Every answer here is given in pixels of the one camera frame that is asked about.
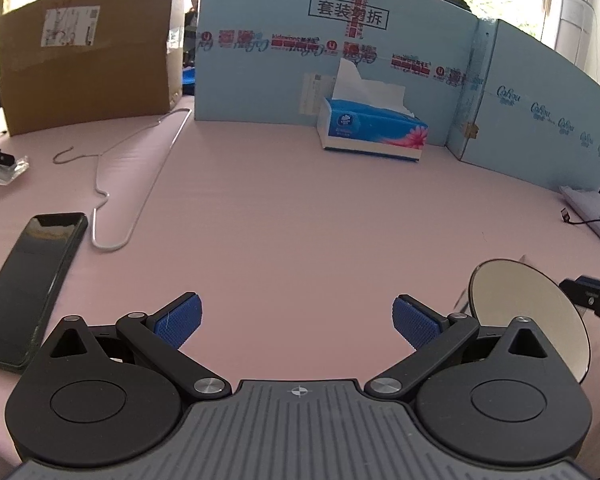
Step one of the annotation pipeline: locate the black cable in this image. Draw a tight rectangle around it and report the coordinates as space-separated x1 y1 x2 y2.
560 207 600 233

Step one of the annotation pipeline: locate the white tissue sheet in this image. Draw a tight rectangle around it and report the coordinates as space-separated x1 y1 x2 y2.
331 57 413 116

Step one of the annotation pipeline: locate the blue tissue box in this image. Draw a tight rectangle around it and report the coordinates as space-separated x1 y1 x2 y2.
316 99 429 163

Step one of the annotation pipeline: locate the round white cup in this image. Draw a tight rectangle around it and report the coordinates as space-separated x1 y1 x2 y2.
467 258 592 383

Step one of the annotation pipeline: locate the white air conditioner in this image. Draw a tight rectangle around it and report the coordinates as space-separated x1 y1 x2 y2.
550 0 600 81

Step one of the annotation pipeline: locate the white plastic bag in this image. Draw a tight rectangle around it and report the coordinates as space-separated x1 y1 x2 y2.
560 185 600 256

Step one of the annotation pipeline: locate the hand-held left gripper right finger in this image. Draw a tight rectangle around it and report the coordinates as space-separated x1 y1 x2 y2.
364 294 563 402

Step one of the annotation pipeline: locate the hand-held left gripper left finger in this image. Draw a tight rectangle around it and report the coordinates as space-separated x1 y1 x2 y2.
40 291 232 402

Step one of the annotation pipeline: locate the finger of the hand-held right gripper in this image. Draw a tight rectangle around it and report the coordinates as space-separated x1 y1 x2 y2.
560 275 600 308

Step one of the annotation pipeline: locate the small light blue cardboard panel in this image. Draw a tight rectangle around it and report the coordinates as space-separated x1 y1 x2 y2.
447 19 600 192

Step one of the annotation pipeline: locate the black smartphone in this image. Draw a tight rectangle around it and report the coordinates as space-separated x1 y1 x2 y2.
0 212 89 373

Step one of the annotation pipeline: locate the brown cardboard box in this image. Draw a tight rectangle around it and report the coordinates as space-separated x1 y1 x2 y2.
0 0 185 136

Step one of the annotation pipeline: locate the clear plastic piece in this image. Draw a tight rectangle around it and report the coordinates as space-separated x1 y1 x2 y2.
0 156 30 186

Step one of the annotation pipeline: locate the wire clothes hanger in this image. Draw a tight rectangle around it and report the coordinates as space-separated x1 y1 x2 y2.
54 108 193 251

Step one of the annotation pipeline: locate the large light blue cardboard panel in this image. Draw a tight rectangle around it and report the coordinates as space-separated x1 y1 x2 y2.
194 0 481 153

